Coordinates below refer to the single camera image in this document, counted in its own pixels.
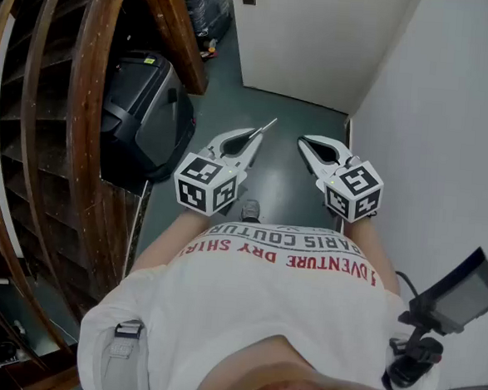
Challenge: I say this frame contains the person's right forearm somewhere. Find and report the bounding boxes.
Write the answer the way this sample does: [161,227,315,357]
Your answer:
[337,215,406,294]

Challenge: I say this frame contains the person's left forearm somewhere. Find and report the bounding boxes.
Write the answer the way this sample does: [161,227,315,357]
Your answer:
[132,205,210,278]

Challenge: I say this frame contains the thick wooden stair post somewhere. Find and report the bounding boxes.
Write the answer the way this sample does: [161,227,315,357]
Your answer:
[48,0,132,363]

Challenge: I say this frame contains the person's chin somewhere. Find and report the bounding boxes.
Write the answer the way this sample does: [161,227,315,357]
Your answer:
[190,328,426,390]

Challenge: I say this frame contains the dark grey suitcase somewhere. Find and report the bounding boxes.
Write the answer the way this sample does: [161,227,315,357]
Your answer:
[97,48,201,185]

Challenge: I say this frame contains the grey shoulder strap with buckle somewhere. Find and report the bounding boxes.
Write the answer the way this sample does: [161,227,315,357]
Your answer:
[96,317,155,390]

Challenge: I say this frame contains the person's grey shoe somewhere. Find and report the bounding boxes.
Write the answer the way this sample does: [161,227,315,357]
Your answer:
[239,197,262,225]

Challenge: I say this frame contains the wooden stair stringer beam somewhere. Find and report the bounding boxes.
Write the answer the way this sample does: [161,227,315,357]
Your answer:
[128,0,215,96]

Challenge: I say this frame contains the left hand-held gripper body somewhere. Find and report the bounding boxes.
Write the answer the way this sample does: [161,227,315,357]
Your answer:
[171,141,253,220]

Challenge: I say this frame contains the black monitor screen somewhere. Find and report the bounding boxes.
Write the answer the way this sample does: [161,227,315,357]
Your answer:
[407,242,488,337]

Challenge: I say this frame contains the dark wooden stair steps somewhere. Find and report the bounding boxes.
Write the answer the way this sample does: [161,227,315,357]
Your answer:
[0,0,167,321]

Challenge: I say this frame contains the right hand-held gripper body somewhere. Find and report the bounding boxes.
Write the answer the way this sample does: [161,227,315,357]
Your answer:
[313,152,387,225]

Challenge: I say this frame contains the black plastic-wrapped bundle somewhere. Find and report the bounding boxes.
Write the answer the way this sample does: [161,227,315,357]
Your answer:
[175,0,234,44]

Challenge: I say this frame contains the black clamp mount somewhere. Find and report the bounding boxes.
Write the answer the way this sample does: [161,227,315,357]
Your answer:
[382,310,447,390]

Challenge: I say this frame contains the black cable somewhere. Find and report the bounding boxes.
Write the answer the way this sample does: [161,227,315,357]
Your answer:
[392,269,421,299]

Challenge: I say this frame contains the white door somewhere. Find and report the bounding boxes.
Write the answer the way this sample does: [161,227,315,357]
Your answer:
[221,0,423,120]

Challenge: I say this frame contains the white printed t-shirt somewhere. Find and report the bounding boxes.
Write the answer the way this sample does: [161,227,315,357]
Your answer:
[75,210,451,390]

